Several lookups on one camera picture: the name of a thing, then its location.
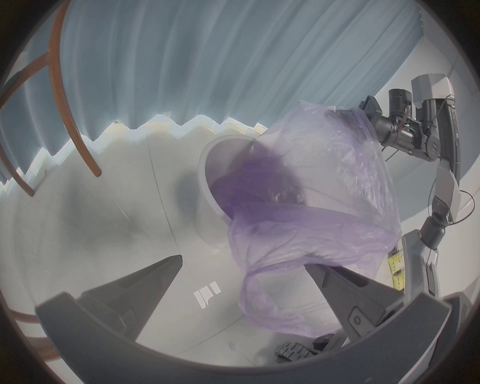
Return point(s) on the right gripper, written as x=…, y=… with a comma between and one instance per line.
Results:
x=388, y=129

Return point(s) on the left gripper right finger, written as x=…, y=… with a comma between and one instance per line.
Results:
x=356, y=300

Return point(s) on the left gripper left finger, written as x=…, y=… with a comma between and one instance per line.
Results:
x=150, y=288

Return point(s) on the purple plastic bag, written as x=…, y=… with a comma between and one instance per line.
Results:
x=330, y=210

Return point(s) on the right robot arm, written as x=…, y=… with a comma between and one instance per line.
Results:
x=448, y=127

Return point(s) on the white trash bin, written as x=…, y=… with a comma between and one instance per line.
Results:
x=206, y=221

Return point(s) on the pale blue curtain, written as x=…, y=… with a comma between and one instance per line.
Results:
x=225, y=56

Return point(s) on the wooden chair with white cushions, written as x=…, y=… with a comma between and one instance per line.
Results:
x=65, y=112

